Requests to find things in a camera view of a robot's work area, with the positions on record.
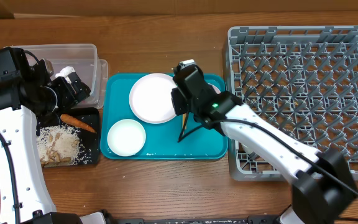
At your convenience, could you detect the white tissue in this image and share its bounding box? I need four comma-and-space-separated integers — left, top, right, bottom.
55, 66, 75, 84

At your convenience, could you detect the orange carrot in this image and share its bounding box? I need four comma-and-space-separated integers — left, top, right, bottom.
60, 114, 96, 133

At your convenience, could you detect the small white plate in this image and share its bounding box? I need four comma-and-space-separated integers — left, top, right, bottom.
210, 84, 221, 94

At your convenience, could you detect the peanut shells and rice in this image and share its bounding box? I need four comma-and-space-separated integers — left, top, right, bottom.
37, 124, 93, 167

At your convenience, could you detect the white bowl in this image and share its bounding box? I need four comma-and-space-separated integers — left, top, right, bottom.
107, 119, 146, 157

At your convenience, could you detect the white cup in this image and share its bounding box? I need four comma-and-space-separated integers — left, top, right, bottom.
241, 144, 254, 154

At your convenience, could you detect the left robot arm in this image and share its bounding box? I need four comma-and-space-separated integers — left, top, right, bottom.
0, 72, 89, 223

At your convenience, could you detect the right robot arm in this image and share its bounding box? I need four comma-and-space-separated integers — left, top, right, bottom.
171, 61, 357, 223

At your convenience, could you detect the black waste tray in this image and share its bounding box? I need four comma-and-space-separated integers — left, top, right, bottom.
35, 107, 101, 169

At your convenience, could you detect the grey dishwasher rack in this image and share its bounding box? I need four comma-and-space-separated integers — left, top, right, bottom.
223, 26, 358, 180

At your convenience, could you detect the left wooden chopstick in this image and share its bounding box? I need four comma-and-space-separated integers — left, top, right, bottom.
182, 113, 186, 129

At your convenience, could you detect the clear plastic bin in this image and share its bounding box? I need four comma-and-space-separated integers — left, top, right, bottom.
20, 44, 109, 109

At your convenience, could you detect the large white plate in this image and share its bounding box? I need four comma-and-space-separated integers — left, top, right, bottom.
129, 73, 176, 124

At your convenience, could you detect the teal serving tray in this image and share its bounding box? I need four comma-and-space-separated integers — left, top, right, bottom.
100, 73, 229, 160

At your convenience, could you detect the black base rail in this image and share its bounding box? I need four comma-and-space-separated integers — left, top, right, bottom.
82, 210, 282, 224

